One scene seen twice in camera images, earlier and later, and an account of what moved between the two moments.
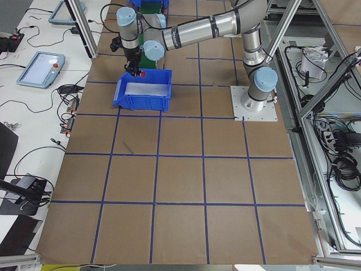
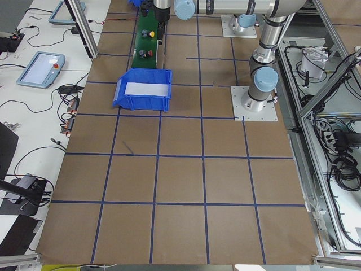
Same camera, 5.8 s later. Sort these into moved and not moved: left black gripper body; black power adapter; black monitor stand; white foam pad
Moved: left black gripper body
Not moved: black monitor stand; black power adapter; white foam pad
